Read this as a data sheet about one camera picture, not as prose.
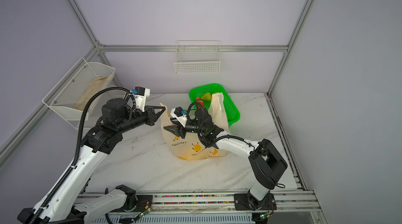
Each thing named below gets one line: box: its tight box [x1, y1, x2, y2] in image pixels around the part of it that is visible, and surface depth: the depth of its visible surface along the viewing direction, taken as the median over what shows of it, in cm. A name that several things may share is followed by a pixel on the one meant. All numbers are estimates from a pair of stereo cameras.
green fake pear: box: [199, 92, 212, 102], surface depth 116 cm
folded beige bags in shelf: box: [73, 73, 111, 111], surface depth 83 cm
